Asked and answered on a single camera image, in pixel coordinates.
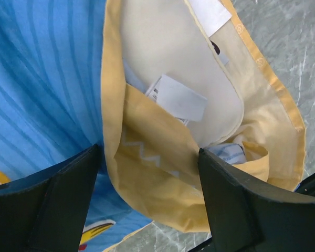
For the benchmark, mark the blue and yellow pillowcase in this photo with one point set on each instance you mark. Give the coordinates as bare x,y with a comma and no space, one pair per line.
65,86

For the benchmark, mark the cream pillow with bear print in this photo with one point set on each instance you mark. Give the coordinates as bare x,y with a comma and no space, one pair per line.
165,38

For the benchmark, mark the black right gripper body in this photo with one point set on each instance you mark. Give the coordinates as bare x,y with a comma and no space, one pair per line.
307,186

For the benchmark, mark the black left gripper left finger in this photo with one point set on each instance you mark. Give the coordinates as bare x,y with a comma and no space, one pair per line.
47,210

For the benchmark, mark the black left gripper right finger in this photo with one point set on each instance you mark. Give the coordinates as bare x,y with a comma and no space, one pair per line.
248,214

